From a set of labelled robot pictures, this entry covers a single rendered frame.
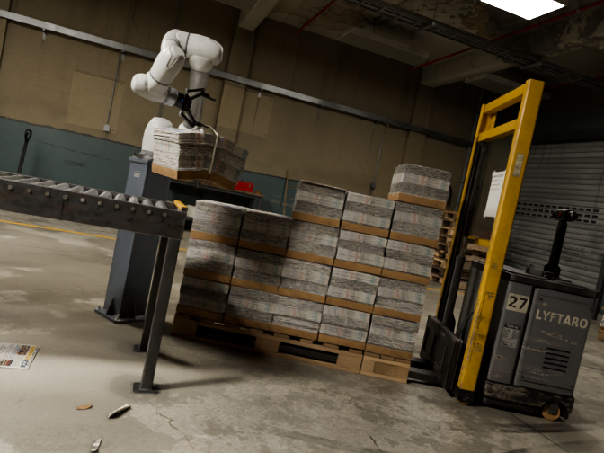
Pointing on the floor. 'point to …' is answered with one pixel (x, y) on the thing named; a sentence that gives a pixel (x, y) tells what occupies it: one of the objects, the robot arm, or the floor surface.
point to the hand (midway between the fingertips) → (208, 112)
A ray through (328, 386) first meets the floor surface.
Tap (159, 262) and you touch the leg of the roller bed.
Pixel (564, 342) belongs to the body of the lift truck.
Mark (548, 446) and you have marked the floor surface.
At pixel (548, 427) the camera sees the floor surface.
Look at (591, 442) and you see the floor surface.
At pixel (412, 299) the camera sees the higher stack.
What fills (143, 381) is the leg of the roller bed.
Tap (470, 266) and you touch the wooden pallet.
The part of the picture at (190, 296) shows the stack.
